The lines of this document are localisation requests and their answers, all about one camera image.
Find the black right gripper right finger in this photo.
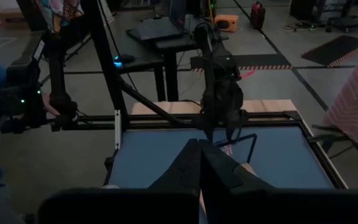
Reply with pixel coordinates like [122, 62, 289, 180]
[200, 139, 275, 192]

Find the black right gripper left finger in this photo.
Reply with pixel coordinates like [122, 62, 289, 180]
[147, 139, 202, 191]

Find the red tape tag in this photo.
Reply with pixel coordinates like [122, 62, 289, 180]
[239, 69, 257, 80]

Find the black mat hazard-striped edge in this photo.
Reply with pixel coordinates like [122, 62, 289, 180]
[190, 53, 293, 72]
[301, 34, 358, 68]

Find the black laptop desk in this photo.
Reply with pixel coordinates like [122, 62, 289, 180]
[125, 15, 231, 103]

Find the orange box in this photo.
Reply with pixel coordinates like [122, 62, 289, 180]
[213, 14, 240, 33]

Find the red black canister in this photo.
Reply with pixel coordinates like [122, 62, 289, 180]
[249, 1, 267, 31]

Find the open black laptop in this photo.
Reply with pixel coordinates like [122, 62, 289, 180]
[125, 0, 188, 42]

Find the black lit computer mouse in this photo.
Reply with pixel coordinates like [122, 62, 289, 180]
[112, 53, 136, 68]

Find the pink chevron cloth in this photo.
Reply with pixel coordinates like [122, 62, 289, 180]
[323, 39, 358, 164]

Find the person's hand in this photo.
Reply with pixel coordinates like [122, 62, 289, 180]
[40, 92, 62, 118]

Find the colourful patchwork cloth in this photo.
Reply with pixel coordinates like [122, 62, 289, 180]
[35, 0, 86, 34]

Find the black cloth panel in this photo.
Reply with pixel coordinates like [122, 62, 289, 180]
[16, 0, 43, 32]

